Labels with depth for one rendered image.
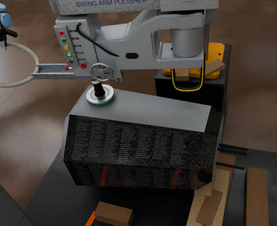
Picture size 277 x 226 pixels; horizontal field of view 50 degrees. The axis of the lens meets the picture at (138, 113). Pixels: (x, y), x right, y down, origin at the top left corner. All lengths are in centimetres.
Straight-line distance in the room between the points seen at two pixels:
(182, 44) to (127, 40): 32
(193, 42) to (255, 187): 138
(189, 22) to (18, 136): 249
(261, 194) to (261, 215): 18
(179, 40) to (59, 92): 245
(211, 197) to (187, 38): 124
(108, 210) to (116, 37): 141
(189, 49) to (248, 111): 169
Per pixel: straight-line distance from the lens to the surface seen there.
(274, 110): 344
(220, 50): 284
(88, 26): 183
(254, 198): 262
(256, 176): 274
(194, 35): 180
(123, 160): 213
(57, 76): 221
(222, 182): 252
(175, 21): 173
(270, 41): 448
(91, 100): 225
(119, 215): 253
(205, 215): 236
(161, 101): 220
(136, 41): 182
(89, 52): 193
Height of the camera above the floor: 236
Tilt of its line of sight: 44 degrees down
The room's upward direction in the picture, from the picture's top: 11 degrees counter-clockwise
